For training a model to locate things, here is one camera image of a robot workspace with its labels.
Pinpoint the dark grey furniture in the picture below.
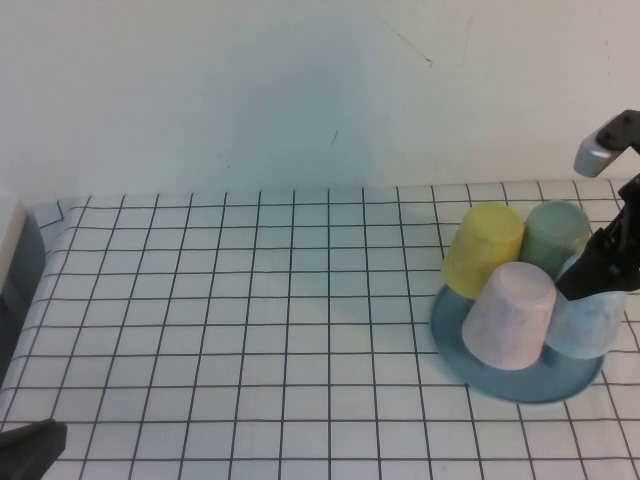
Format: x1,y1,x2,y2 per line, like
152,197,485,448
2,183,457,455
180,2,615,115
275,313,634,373
0,212,49,386

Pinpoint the pink plastic cup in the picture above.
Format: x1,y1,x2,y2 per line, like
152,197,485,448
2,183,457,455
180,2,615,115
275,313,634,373
460,262,558,372

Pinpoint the blue cup stand tray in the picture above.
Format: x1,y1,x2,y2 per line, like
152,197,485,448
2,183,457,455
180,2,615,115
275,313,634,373
430,284,605,405

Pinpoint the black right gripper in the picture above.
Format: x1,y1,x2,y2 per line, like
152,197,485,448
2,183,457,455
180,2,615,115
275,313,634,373
555,172,640,302

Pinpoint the blue plastic cup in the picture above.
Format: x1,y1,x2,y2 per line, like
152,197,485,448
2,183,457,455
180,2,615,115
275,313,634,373
544,252,627,361

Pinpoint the white black-grid tablecloth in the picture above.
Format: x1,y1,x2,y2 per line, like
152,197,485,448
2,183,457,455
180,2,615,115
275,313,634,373
0,179,640,480

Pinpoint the yellow plastic cup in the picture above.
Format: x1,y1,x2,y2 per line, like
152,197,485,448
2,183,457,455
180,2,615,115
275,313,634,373
441,203,526,301

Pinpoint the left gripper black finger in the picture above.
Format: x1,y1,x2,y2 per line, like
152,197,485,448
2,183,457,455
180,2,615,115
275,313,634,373
0,418,68,480

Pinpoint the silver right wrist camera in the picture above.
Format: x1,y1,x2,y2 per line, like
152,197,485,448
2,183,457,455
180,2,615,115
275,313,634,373
573,110,640,178

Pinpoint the green plastic cup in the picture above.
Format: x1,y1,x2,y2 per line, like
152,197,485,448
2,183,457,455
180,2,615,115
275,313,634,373
519,199,592,276

